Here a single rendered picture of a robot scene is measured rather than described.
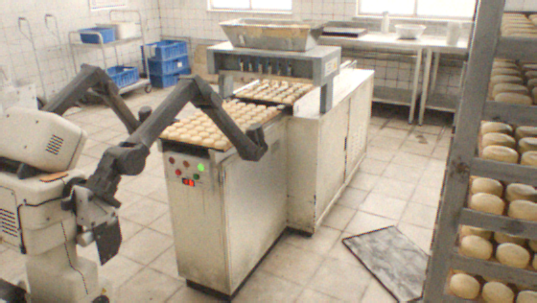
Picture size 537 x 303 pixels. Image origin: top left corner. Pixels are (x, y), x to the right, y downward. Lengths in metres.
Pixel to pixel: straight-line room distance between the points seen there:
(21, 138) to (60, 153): 0.10
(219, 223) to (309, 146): 0.73
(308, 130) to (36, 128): 1.50
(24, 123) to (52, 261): 0.41
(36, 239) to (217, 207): 0.87
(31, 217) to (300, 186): 1.64
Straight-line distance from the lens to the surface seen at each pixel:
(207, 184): 1.84
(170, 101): 1.32
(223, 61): 2.56
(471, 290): 0.87
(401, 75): 5.46
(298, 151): 2.40
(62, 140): 1.24
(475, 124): 0.64
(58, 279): 1.42
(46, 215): 1.21
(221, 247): 2.03
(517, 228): 0.75
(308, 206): 2.54
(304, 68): 2.32
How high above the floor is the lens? 1.60
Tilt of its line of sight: 25 degrees down
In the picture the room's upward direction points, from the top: 1 degrees counter-clockwise
